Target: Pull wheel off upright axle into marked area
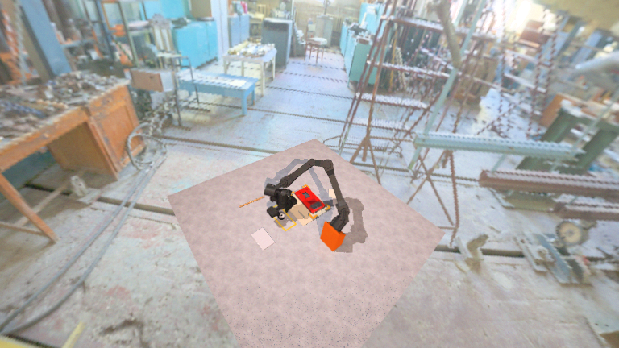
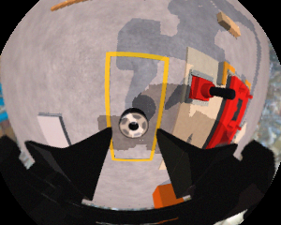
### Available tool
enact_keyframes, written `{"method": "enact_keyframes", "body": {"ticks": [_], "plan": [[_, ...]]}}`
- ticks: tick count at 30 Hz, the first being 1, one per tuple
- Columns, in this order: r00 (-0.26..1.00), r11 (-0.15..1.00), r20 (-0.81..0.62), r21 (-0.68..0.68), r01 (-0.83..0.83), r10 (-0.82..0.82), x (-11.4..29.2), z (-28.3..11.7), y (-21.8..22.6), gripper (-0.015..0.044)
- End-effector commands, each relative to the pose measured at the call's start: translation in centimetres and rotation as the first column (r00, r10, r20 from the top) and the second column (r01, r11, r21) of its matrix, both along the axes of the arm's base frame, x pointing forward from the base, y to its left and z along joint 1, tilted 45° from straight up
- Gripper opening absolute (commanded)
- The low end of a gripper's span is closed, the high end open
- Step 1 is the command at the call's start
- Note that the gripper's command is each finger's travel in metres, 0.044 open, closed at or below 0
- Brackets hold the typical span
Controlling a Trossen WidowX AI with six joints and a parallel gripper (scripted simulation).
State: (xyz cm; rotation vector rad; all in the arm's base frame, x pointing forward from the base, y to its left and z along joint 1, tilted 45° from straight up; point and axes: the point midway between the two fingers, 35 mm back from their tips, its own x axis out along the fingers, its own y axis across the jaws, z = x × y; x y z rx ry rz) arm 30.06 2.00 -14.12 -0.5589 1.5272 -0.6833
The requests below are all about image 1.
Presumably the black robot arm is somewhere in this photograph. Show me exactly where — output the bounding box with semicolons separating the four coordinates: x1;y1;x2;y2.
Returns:
264;159;350;232

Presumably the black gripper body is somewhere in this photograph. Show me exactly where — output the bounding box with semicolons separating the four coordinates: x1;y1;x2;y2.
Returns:
267;196;297;218

